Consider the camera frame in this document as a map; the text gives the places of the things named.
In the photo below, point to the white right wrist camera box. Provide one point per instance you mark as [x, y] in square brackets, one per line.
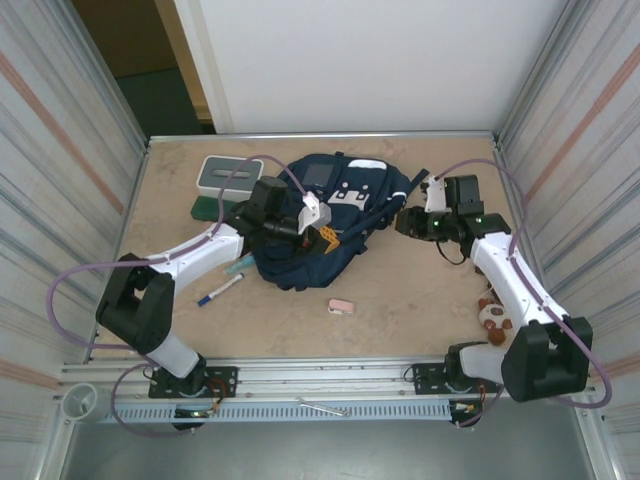
[435, 195]

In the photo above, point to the dark green pencil case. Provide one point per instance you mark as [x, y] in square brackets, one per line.
[205, 207]

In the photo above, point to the brown white plush toy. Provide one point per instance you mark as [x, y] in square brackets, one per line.
[492, 315]

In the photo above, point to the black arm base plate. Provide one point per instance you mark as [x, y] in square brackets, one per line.
[425, 380]
[225, 380]

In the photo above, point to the white blue marker pen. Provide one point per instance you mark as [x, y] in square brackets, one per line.
[220, 290]

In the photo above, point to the grey plastic pipe piece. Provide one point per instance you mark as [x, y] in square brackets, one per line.
[97, 407]

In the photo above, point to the navy blue student backpack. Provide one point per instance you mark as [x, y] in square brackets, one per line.
[310, 270]

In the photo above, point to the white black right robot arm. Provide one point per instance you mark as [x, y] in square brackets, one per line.
[515, 280]

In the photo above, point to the metal wrench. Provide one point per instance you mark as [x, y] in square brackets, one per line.
[320, 406]

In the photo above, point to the small circuit board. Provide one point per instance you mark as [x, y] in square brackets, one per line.
[192, 413]
[465, 407]

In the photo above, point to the teal highlighter pen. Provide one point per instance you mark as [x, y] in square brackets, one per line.
[235, 268]

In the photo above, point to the aluminium mounting rail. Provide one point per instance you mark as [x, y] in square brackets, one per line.
[325, 372]

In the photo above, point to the small pink eraser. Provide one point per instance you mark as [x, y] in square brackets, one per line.
[342, 305]

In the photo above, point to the corrugated translucent side panel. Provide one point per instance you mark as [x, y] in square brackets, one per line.
[590, 200]
[50, 200]

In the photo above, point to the grey white tissue box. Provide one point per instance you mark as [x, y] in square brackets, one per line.
[207, 172]

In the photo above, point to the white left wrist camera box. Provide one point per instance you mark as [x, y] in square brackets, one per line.
[312, 215]

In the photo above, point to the thin aluminium edge rail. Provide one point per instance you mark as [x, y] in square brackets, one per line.
[250, 136]

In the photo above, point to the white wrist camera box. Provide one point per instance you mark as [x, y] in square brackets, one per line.
[312, 215]
[435, 195]

